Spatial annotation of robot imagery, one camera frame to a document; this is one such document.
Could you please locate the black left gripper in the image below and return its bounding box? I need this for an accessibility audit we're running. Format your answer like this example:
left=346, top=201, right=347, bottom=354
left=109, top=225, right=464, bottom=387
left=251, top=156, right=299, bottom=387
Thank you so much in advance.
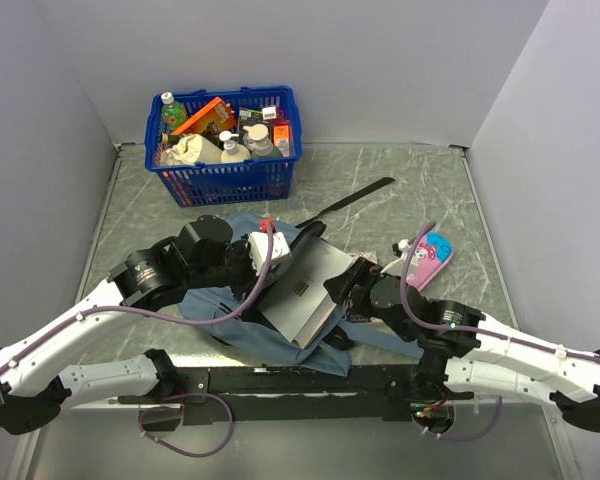
left=187, top=232, right=275, bottom=301

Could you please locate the blue student backpack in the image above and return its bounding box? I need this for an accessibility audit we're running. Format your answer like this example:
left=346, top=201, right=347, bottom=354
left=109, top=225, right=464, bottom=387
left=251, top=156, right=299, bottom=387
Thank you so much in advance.
left=177, top=212, right=426, bottom=379

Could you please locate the white notebook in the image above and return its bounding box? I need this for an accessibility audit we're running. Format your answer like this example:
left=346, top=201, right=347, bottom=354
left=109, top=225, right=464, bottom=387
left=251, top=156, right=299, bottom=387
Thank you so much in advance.
left=259, top=238, right=354, bottom=348

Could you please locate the pink cartoon pencil case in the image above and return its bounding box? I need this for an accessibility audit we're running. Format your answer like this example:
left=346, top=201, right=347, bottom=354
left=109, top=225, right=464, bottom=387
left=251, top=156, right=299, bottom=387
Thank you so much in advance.
left=381, top=232, right=453, bottom=292

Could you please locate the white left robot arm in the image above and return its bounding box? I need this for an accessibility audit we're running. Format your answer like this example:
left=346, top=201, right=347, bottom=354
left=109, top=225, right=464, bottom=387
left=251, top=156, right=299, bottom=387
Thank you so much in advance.
left=0, top=216, right=275, bottom=435

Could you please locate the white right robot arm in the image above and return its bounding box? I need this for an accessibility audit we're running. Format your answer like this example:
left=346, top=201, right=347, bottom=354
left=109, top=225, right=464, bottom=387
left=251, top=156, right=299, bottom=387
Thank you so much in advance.
left=324, top=259, right=600, bottom=433

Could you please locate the floral Little Women book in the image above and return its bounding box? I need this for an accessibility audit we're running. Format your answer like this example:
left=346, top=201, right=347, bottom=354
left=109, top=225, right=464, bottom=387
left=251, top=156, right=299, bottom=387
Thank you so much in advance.
left=347, top=254, right=381, bottom=324

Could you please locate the blue plastic shopping basket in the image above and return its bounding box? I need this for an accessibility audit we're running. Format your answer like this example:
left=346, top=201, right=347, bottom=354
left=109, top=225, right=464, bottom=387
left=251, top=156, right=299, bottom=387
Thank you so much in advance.
left=145, top=86, right=302, bottom=207

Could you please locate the cream pump bottle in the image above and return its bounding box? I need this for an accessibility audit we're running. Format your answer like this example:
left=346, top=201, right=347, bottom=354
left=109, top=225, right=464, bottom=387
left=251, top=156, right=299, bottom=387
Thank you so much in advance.
left=219, top=130, right=251, bottom=163

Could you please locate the grey pump bottle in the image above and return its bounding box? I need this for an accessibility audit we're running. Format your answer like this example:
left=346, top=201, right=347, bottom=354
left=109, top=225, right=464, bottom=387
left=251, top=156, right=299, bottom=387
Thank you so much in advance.
left=243, top=123, right=283, bottom=160

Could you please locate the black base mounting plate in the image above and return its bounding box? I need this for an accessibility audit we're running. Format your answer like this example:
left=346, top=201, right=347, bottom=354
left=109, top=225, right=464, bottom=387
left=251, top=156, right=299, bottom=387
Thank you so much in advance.
left=117, top=363, right=474, bottom=426

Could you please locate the pink orange bottle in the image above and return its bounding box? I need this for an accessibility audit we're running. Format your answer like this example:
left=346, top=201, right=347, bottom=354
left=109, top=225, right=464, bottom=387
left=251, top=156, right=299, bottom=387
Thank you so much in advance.
left=273, top=113, right=292, bottom=157

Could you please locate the black packaged item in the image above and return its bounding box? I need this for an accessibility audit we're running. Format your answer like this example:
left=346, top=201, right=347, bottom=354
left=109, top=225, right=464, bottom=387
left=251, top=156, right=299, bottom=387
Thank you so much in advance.
left=237, top=107, right=263, bottom=135

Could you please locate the orange snack box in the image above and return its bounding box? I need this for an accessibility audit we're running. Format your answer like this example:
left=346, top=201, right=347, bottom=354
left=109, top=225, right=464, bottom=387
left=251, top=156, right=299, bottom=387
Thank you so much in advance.
left=173, top=97, right=237, bottom=137

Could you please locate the green drink bottle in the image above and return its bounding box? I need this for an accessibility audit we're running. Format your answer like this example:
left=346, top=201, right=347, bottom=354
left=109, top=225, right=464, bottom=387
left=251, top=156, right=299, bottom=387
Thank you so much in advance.
left=160, top=92, right=188, bottom=132

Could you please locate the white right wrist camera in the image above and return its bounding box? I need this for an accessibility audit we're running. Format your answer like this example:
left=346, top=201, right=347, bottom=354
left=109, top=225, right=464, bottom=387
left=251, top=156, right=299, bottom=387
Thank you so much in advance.
left=392, top=239, right=413, bottom=260

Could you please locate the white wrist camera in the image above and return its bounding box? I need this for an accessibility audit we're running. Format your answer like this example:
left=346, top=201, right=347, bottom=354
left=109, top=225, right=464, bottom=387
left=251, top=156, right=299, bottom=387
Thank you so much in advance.
left=392, top=239, right=413, bottom=260
left=247, top=218, right=291, bottom=275

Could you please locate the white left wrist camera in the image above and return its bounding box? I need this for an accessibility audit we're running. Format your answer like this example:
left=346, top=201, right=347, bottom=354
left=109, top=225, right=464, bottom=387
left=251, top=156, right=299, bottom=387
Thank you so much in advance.
left=247, top=218, right=291, bottom=275

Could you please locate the black backpack strap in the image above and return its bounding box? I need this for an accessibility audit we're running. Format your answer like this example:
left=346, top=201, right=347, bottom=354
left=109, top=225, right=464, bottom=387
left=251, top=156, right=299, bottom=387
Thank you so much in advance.
left=294, top=175, right=396, bottom=230

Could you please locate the aluminium front rail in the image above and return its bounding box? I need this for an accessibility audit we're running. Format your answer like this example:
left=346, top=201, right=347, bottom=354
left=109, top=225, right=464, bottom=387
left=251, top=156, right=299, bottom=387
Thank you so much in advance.
left=27, top=364, right=559, bottom=411

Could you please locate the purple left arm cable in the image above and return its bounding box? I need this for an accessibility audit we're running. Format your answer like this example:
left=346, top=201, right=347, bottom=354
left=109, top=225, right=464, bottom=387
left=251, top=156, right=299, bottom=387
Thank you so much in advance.
left=0, top=224, right=276, bottom=457

